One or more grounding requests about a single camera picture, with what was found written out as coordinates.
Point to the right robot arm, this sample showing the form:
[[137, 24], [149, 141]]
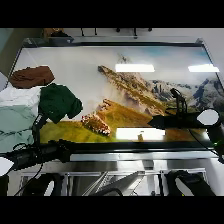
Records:
[[186, 120]]

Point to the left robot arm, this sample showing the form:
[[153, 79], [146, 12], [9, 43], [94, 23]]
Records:
[[30, 156]]

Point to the brown garment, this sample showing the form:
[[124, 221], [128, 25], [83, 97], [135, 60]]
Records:
[[31, 76]]

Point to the white garment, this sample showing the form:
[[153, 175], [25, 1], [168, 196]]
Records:
[[20, 96]]

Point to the pale green garment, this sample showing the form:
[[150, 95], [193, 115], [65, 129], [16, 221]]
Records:
[[15, 126]]

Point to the silver frame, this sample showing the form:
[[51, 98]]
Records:
[[133, 156]]

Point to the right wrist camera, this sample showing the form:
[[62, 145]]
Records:
[[176, 94]]

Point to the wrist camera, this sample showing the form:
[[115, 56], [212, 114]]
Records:
[[39, 120], [176, 94]]

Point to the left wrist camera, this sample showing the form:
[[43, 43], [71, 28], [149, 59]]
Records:
[[39, 120]]

